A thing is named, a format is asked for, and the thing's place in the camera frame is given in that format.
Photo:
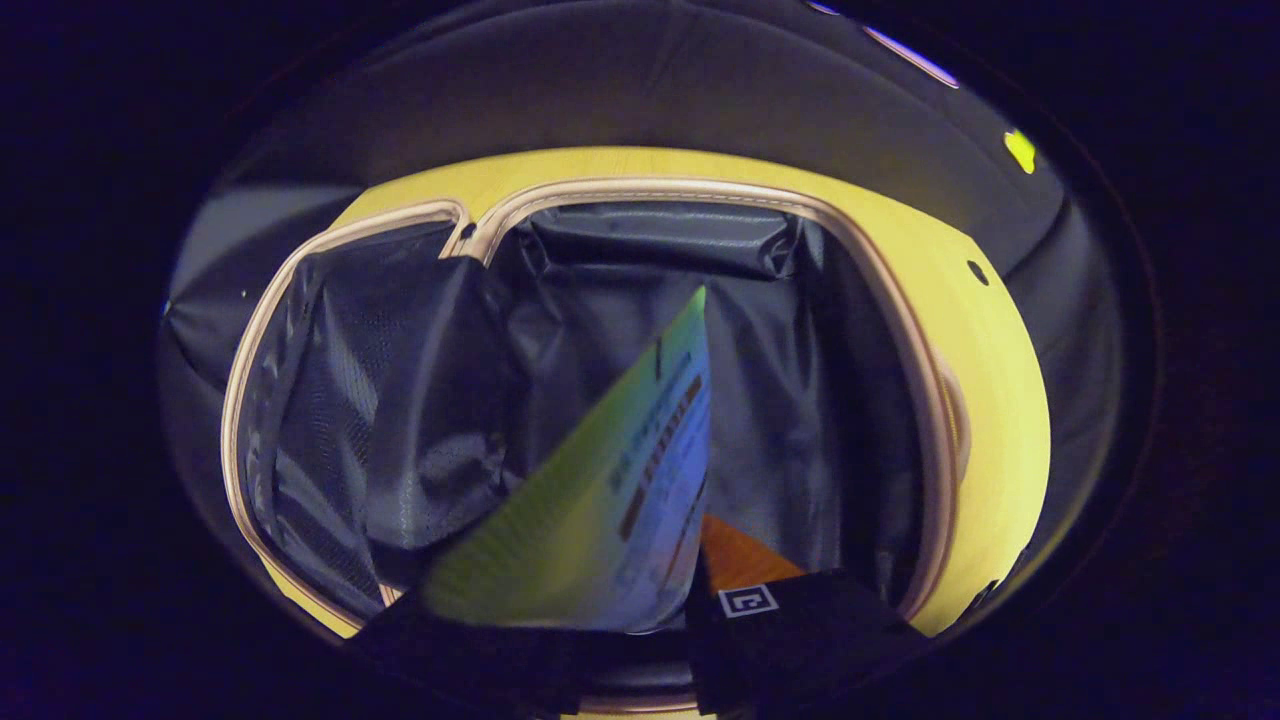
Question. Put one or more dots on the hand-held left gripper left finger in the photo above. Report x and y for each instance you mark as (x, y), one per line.
(480, 660)

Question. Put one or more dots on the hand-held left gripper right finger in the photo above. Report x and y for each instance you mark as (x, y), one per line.
(800, 640)

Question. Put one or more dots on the white green skin care box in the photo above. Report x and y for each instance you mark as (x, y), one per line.
(620, 480)

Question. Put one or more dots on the pink suitcase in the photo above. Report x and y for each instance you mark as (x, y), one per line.
(400, 400)

